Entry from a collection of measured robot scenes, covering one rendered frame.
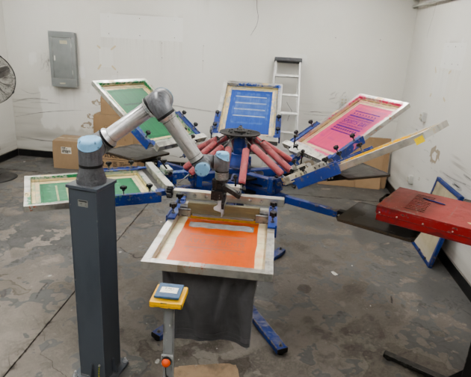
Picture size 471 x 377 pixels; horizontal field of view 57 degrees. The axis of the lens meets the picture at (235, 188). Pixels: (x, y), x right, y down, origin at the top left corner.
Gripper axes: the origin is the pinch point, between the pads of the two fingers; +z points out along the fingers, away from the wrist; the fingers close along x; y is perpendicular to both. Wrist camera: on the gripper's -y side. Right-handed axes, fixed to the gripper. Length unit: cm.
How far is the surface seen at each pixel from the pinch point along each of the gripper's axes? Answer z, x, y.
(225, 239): 5.3, 23.0, -4.1
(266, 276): 3, 60, -26
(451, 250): 82, -160, -200
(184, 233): 5.3, 20.6, 18.0
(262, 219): 0.6, 2.7, -22.3
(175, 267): 3, 60, 14
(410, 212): -10, -2, -102
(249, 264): 5, 47, -18
